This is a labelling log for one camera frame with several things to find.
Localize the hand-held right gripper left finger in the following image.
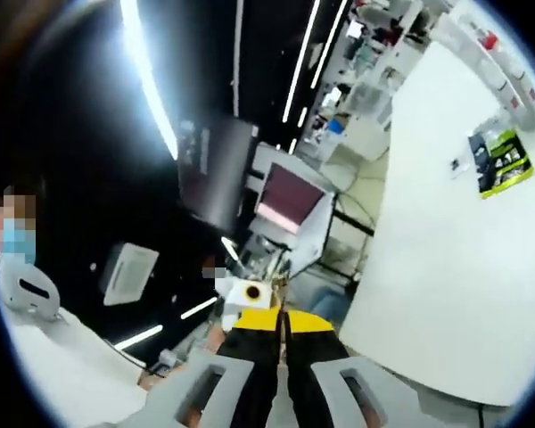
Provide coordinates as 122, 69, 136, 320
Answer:
119, 307, 282, 428

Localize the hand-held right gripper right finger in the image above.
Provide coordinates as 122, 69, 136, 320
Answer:
284, 309, 424, 428

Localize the black green foil packet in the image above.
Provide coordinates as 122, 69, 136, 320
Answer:
466, 128, 535, 201

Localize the red-collared clear-capped skincare bottle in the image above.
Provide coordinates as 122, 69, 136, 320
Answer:
470, 17, 525, 90

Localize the ceiling air conditioner unit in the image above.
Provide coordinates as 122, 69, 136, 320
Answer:
101, 242, 161, 308

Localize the dark red screen monitor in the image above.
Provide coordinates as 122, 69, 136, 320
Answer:
251, 160, 330, 236

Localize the large dark monitor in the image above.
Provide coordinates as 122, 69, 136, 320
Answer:
177, 116, 259, 229

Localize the person's white shirt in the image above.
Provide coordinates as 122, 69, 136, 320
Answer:
0, 253, 151, 428

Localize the clear plastic wrapper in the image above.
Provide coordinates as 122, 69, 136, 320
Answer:
448, 155, 470, 180

